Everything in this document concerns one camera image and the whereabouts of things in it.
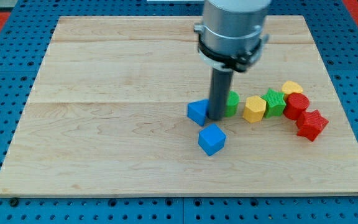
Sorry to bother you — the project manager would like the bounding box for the yellow hexagon block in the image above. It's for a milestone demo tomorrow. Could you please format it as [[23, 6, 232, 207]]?
[[242, 95, 267, 123]]

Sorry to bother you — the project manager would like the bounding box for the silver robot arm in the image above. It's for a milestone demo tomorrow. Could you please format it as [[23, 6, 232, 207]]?
[[194, 0, 272, 73]]

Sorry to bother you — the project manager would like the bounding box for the wooden board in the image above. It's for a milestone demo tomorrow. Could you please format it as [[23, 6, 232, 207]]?
[[0, 16, 358, 198]]

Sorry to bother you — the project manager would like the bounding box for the blue triangle block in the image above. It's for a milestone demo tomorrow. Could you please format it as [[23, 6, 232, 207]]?
[[187, 99, 209, 126]]

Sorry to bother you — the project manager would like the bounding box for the blue cube block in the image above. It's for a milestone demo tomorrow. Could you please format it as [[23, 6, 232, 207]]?
[[198, 124, 226, 156]]

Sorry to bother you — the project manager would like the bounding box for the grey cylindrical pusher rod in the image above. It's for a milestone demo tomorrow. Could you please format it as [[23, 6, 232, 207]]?
[[208, 68, 234, 121]]

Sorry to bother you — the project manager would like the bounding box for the green cylinder block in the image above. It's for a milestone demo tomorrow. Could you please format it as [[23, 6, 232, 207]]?
[[224, 90, 240, 117]]

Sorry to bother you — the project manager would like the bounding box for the green star block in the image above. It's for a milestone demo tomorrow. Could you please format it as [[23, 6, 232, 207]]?
[[262, 88, 287, 118]]

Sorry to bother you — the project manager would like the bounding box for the yellow heart block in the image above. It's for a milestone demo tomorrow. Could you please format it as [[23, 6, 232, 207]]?
[[281, 80, 303, 101]]

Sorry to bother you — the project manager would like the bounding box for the red cylinder block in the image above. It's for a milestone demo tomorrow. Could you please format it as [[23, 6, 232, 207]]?
[[283, 93, 310, 120]]

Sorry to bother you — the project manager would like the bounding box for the red star block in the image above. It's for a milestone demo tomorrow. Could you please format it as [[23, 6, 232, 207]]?
[[296, 110, 329, 141]]

